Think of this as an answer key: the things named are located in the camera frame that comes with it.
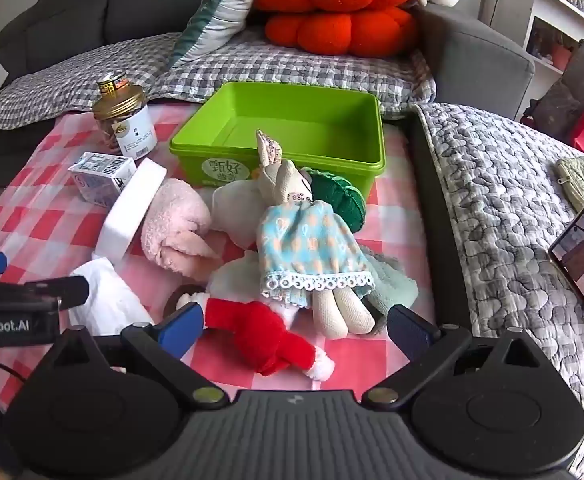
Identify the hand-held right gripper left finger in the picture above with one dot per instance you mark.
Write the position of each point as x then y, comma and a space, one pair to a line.
184, 322

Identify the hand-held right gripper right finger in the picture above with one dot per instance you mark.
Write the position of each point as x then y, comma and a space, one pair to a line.
402, 325

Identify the mint green fluffy towel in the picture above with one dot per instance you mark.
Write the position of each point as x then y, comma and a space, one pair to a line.
397, 285

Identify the white cloth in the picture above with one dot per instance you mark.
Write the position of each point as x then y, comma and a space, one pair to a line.
107, 295

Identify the red dressed plush doll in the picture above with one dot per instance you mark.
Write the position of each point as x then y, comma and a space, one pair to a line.
252, 330

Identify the rabbit doll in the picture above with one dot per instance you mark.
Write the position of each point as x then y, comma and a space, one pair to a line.
302, 240

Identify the green watermelon plush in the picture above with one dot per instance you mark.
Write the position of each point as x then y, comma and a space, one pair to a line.
342, 200

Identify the green plastic box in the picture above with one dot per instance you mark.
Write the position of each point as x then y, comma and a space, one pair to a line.
297, 115

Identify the pink checkered tablecloth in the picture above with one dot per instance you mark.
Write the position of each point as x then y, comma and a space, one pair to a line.
47, 220

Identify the white foam block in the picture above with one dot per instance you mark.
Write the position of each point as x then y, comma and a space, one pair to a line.
127, 210

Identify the dark upholstered bench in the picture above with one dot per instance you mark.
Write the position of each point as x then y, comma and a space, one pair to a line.
437, 210

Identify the small white milk carton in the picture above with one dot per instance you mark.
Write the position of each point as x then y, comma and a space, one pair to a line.
97, 175

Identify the grey patterned quilt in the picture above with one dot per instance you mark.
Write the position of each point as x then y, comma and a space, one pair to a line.
502, 200

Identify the gold lid snack jar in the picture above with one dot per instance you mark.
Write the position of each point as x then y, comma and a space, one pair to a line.
132, 130

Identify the green quilted pouch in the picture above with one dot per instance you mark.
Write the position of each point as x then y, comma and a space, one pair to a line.
582, 175

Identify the grey checkered blanket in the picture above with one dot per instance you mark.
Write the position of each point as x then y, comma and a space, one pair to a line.
297, 70

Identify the grey sofa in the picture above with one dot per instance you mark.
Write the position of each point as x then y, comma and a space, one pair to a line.
72, 0

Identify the dark coat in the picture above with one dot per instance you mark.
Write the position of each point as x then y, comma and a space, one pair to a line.
582, 80

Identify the teal and white pillow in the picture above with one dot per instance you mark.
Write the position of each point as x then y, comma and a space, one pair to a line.
222, 10

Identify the white shelf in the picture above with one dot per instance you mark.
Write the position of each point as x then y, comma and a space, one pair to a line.
542, 10

